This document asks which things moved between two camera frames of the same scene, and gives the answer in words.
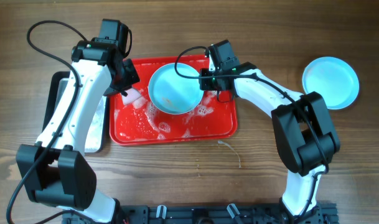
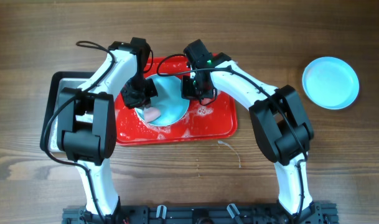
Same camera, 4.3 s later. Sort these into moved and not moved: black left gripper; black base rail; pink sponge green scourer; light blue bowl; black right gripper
Moved: black left gripper; pink sponge green scourer; black right gripper
Not moved: black base rail; light blue bowl
